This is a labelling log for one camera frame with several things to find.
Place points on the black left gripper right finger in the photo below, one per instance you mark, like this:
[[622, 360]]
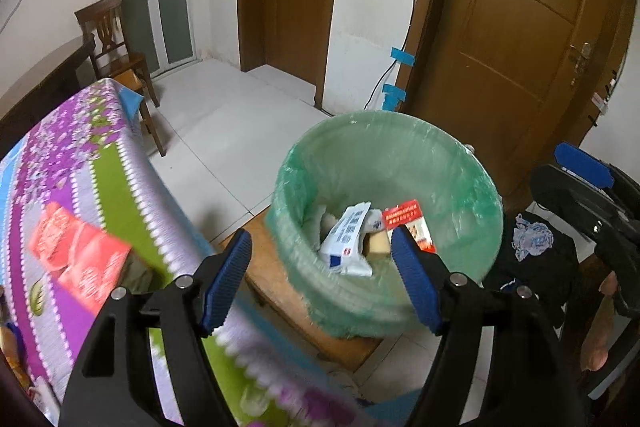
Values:
[[528, 383]]

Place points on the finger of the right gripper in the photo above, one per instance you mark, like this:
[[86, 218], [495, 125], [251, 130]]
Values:
[[584, 165]]

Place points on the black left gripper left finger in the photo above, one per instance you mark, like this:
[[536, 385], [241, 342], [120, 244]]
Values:
[[113, 382]]

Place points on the red white cigarette box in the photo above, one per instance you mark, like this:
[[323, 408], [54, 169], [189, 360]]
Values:
[[411, 215]]

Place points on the green lined trash bin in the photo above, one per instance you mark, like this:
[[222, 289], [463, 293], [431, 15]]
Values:
[[342, 190]]

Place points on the crumpled blue white cloth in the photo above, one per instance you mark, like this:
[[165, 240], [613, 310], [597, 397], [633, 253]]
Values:
[[530, 239]]

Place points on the low wooden stool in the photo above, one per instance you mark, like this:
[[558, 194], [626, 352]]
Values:
[[267, 280]]

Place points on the red packet on table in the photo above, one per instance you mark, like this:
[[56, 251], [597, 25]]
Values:
[[83, 259]]

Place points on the brown wooden door right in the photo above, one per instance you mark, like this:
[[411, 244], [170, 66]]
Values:
[[513, 78]]

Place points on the white blue tissue pack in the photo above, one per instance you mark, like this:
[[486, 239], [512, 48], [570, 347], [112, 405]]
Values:
[[342, 249]]

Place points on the blue tape lower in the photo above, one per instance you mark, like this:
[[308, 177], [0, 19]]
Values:
[[393, 96]]

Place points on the blue tape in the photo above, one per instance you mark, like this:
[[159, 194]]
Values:
[[393, 96], [402, 57]]

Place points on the yellow sponge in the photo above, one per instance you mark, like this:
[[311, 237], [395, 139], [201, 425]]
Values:
[[377, 244]]

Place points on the blue tape upper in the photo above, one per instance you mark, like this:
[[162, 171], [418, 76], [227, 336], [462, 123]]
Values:
[[402, 57]]

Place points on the dark wooden dining table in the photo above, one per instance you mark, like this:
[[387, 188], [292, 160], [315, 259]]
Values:
[[49, 83]]

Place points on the wooden chair by glass door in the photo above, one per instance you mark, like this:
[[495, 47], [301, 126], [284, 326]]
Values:
[[112, 56]]

